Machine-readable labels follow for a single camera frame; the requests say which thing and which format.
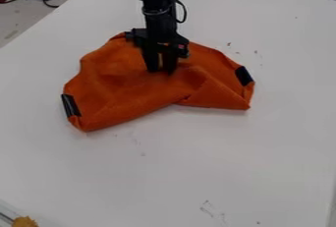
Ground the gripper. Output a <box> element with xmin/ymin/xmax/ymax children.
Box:
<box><xmin>123</xmin><ymin>10</ymin><xmax>193</xmax><ymax>76</ymax></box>

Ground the orange cloth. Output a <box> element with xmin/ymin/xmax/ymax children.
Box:
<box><xmin>60</xmin><ymin>31</ymin><xmax>256</xmax><ymax>133</ymax></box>

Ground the yellow toy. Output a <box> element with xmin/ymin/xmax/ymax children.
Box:
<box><xmin>10</xmin><ymin>215</ymin><xmax>40</xmax><ymax>227</ymax></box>

